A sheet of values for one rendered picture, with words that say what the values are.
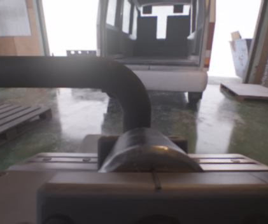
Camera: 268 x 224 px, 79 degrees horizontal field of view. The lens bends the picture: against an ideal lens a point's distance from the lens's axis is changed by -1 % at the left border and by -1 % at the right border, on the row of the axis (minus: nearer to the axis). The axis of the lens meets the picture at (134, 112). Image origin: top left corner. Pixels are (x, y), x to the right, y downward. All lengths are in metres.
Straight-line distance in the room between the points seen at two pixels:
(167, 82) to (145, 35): 2.18
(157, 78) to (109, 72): 1.91
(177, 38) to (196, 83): 2.07
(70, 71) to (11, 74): 0.07
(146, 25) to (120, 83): 3.93
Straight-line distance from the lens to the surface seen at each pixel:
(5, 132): 1.82
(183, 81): 2.11
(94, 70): 0.20
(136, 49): 4.10
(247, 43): 4.85
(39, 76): 0.22
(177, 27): 4.07
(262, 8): 4.52
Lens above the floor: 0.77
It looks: 21 degrees down
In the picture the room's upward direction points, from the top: straight up
